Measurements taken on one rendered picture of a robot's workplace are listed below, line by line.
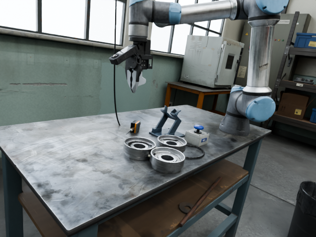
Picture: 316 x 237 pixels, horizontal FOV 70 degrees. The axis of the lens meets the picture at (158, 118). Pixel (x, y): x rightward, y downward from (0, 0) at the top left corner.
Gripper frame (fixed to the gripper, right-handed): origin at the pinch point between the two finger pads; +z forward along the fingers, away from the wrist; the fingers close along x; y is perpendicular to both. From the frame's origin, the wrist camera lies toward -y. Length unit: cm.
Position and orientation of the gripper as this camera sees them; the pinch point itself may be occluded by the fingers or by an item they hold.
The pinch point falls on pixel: (131, 90)
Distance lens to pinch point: 92.2
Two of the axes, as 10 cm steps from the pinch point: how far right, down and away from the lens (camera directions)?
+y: 7.4, -1.3, 6.6
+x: -6.7, -2.4, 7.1
